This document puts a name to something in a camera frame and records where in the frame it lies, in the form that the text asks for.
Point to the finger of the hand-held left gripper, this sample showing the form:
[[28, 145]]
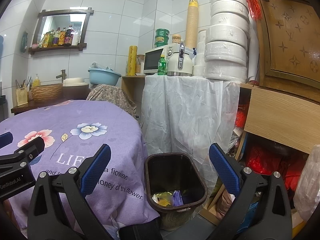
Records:
[[6, 139], [32, 147]]

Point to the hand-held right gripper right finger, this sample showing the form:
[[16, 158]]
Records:
[[223, 167]]

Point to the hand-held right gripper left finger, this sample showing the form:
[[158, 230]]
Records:
[[96, 170]]

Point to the dark brown trash bin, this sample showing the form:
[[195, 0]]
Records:
[[175, 170]]

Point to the yellow silver foil wrapper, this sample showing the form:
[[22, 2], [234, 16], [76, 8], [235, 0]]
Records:
[[162, 195]]

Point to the water dispenser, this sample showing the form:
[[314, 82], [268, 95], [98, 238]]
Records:
[[2, 107]]

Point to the dark wooden counter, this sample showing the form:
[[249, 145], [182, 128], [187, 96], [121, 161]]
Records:
[[27, 108]]

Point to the red plastic bag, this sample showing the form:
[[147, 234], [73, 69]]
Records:
[[265, 160]]

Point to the cream utensil holder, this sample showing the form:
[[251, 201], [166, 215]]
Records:
[[21, 97]]

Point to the purple floral tablecloth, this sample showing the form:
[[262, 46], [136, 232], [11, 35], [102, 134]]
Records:
[[75, 115]]

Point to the wicker basket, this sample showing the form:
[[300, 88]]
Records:
[[46, 93]]

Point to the bundle of chopsticks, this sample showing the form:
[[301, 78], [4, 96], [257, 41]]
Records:
[[23, 83]]

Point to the white cloth cover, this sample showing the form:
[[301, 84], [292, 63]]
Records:
[[190, 115]]

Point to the yellow soap bottle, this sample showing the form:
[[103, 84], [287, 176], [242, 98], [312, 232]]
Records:
[[36, 82]]

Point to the brown pot with cream lid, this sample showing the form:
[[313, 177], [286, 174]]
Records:
[[75, 88]]

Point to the floral patterned cloth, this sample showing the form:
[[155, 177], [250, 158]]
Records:
[[110, 96]]

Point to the metal faucet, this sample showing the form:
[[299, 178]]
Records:
[[62, 73]]

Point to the white plastic bag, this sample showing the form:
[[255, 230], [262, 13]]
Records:
[[308, 185]]

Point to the wooden side shelf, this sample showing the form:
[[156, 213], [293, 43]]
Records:
[[131, 87]]

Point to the light blue basin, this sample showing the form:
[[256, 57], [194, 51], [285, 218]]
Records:
[[103, 78]]

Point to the clear plastic container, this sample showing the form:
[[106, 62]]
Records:
[[100, 67]]

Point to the row of condiment bottles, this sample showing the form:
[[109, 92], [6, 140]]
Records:
[[61, 37]]

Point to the glass jar with sticks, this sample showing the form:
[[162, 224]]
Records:
[[140, 65]]

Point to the white electric kettle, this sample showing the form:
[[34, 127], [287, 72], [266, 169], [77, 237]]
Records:
[[175, 63]]

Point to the yellow roll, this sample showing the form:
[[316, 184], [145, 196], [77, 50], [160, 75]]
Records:
[[132, 60]]

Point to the stack of white paper rolls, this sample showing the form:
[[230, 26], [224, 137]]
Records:
[[226, 50]]

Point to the green soda bottle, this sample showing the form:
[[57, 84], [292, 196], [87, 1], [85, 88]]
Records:
[[162, 66]]

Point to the white microwave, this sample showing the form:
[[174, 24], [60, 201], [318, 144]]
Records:
[[151, 61]]

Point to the jar with beige lid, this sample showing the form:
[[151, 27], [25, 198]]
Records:
[[176, 39]]

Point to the wooden framed mirror shelf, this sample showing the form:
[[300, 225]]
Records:
[[62, 11]]

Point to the green tub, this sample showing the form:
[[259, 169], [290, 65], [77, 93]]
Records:
[[161, 40], [162, 32]]

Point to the brown patterned wooden case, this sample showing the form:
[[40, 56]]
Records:
[[290, 37]]

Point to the tall stack of paper cups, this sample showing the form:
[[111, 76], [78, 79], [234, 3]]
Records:
[[192, 25]]

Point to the red tassel ornament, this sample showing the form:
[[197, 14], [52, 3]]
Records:
[[253, 3]]

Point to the green wall pouch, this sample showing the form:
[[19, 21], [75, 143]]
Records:
[[24, 42]]

